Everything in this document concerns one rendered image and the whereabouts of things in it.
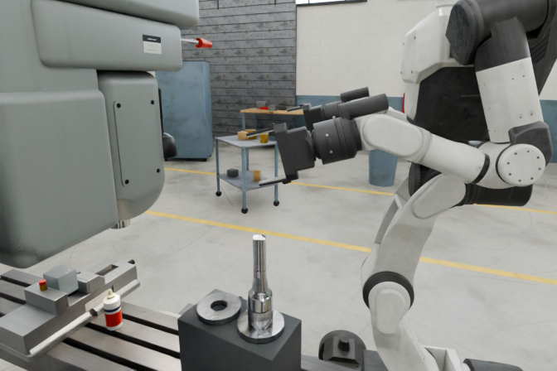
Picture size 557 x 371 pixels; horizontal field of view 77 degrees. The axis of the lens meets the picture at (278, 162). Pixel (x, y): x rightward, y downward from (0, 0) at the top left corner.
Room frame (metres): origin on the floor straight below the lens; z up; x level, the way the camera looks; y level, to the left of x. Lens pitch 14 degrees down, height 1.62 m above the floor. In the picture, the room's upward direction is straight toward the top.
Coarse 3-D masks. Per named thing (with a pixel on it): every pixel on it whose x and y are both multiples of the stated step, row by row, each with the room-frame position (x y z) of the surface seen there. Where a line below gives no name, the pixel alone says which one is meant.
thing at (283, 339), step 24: (192, 312) 0.62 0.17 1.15; (216, 312) 0.60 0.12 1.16; (240, 312) 0.62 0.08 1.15; (192, 336) 0.58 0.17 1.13; (216, 336) 0.55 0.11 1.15; (240, 336) 0.55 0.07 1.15; (264, 336) 0.54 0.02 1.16; (288, 336) 0.55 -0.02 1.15; (192, 360) 0.58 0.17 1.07; (216, 360) 0.55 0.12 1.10; (240, 360) 0.53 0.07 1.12; (264, 360) 0.50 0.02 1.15; (288, 360) 0.55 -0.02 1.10
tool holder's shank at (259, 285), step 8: (256, 240) 0.57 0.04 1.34; (264, 240) 0.57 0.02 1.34; (256, 248) 0.57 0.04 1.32; (264, 248) 0.57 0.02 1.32; (256, 256) 0.57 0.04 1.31; (264, 256) 0.57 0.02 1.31; (256, 264) 0.57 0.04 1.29; (264, 264) 0.57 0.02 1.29; (256, 272) 0.57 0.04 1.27; (264, 272) 0.57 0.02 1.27; (256, 280) 0.56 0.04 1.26; (264, 280) 0.57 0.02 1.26; (256, 288) 0.56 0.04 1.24; (264, 288) 0.56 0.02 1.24
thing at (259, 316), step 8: (248, 304) 0.57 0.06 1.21; (264, 304) 0.56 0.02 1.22; (272, 304) 0.57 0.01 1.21; (248, 312) 0.57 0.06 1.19; (256, 312) 0.55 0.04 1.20; (264, 312) 0.56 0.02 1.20; (272, 312) 0.57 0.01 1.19; (248, 320) 0.57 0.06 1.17; (256, 320) 0.55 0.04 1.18; (264, 320) 0.55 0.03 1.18; (272, 320) 0.57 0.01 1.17; (256, 328) 0.55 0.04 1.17; (264, 328) 0.55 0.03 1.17
